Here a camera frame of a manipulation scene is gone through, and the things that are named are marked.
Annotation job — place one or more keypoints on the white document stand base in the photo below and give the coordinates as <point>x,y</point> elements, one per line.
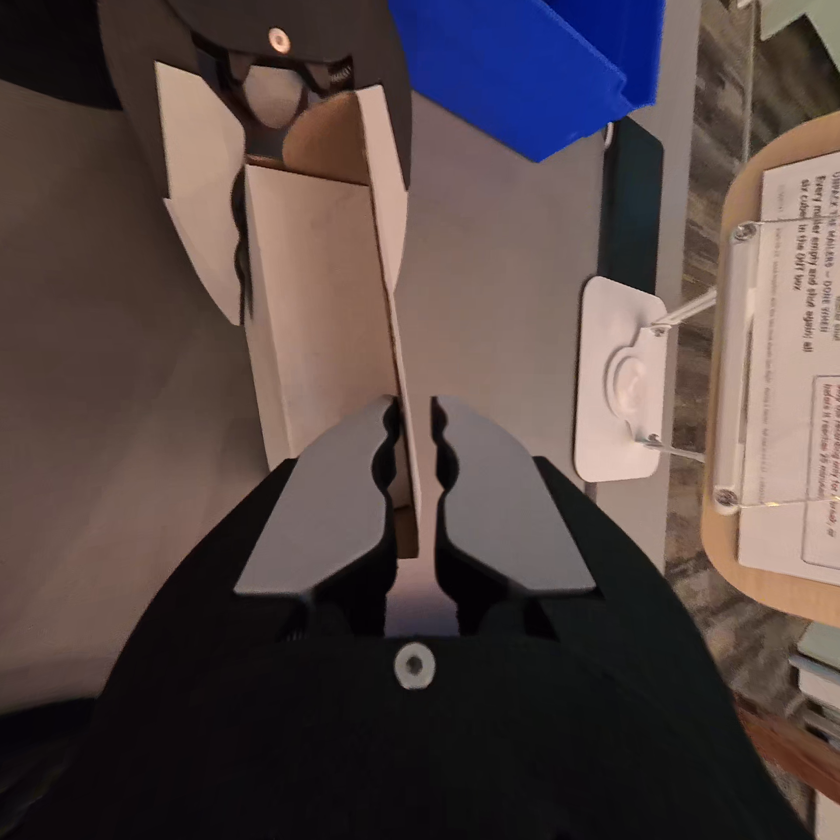
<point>604,426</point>

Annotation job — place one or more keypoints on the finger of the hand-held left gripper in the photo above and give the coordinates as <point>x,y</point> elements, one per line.
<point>197,164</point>

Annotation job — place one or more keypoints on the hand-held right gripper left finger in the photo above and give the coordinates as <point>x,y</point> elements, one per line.
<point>321,512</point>

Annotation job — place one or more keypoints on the blue plastic bin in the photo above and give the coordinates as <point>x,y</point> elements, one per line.
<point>525,65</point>

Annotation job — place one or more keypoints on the instruction sheet on wooden board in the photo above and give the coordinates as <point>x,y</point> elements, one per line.
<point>718,558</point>

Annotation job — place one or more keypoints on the brown wooden plank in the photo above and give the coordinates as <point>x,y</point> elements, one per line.
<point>787,748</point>

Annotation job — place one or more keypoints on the clear document ledge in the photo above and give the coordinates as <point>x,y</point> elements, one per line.
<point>738,361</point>

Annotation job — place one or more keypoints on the printed instruction sheet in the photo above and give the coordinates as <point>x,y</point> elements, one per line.
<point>787,262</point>

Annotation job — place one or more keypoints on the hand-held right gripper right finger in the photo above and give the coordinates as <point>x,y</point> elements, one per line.
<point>512,518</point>

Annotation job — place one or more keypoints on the white cardboard mailer box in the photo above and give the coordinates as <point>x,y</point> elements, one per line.
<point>315,295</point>

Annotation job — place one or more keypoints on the dark cloth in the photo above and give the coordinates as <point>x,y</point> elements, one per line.
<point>33,754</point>

